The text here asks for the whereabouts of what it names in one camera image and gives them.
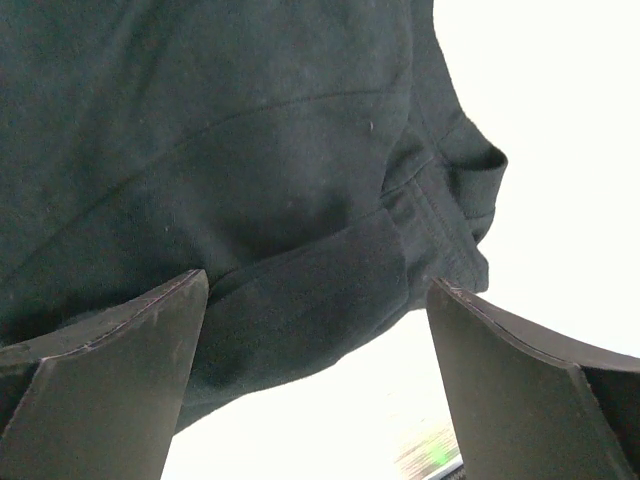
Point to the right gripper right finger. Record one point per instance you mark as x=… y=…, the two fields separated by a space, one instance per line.
x=527 y=402

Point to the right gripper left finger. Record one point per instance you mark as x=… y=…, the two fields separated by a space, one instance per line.
x=100 y=399

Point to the black t shirt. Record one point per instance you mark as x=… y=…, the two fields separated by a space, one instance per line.
x=311 y=157

